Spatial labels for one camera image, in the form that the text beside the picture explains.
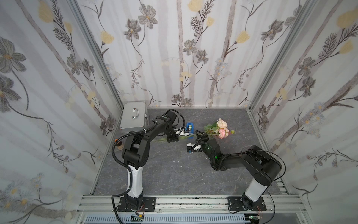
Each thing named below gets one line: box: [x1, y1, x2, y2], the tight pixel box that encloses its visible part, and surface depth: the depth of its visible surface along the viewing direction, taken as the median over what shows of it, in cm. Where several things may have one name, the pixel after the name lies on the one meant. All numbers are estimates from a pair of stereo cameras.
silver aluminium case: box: [119, 101, 148, 134], surface depth 97 cm
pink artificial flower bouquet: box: [153, 117, 235, 142], surface depth 95 cm
